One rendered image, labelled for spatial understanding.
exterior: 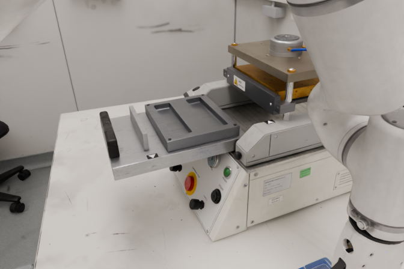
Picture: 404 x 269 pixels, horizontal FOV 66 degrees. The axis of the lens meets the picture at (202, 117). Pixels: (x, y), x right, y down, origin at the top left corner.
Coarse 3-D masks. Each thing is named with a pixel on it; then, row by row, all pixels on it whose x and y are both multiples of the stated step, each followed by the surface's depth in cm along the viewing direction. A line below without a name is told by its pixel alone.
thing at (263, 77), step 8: (248, 64) 85; (248, 72) 80; (256, 72) 79; (264, 72) 79; (256, 80) 75; (264, 80) 74; (272, 80) 74; (280, 80) 74; (304, 80) 73; (312, 80) 73; (272, 88) 70; (280, 88) 69; (296, 88) 69; (304, 88) 70; (312, 88) 71; (296, 96) 70; (304, 96) 71
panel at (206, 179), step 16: (224, 160) 71; (176, 176) 90; (192, 176) 82; (208, 176) 76; (224, 176) 70; (192, 192) 80; (208, 192) 74; (224, 192) 69; (208, 208) 73; (208, 224) 72
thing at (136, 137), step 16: (144, 112) 80; (128, 128) 73; (144, 128) 64; (128, 144) 66; (144, 144) 63; (160, 144) 66; (208, 144) 66; (224, 144) 67; (112, 160) 61; (128, 160) 61; (144, 160) 61; (160, 160) 62; (176, 160) 64; (192, 160) 65; (128, 176) 61
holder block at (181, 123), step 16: (192, 96) 83; (160, 112) 78; (176, 112) 75; (192, 112) 74; (208, 112) 77; (224, 112) 74; (160, 128) 67; (176, 128) 70; (192, 128) 67; (208, 128) 67; (224, 128) 66; (176, 144) 63; (192, 144) 65
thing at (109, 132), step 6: (102, 114) 71; (108, 114) 72; (102, 120) 68; (108, 120) 68; (102, 126) 67; (108, 126) 66; (108, 132) 63; (108, 138) 61; (114, 138) 61; (108, 144) 60; (114, 144) 61; (108, 150) 61; (114, 150) 61; (114, 156) 62
